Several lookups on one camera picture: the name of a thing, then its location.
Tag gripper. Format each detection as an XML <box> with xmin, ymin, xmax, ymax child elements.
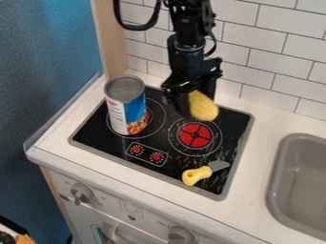
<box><xmin>160</xmin><ymin>33</ymin><xmax>225</xmax><ymax>116</ymax></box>

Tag yellow toy corn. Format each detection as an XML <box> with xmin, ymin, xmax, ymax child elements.
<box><xmin>187</xmin><ymin>90</ymin><xmax>222</xmax><ymax>123</ymax></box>

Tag toy stove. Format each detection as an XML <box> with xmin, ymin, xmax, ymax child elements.
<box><xmin>67</xmin><ymin>83</ymin><xmax>256</xmax><ymax>202</ymax></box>

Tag silver and blue can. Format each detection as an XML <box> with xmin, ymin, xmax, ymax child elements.
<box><xmin>101</xmin><ymin>74</ymin><xmax>153</xmax><ymax>136</ymax></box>

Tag toy sink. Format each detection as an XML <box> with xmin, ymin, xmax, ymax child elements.
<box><xmin>263</xmin><ymin>132</ymin><xmax>326</xmax><ymax>242</ymax></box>

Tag yellow handled toy knife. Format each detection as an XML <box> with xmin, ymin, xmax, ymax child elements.
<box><xmin>180</xmin><ymin>159</ymin><xmax>233</xmax><ymax>188</ymax></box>

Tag black cable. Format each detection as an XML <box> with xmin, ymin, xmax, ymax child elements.
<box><xmin>112</xmin><ymin>0</ymin><xmax>165</xmax><ymax>32</ymax></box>

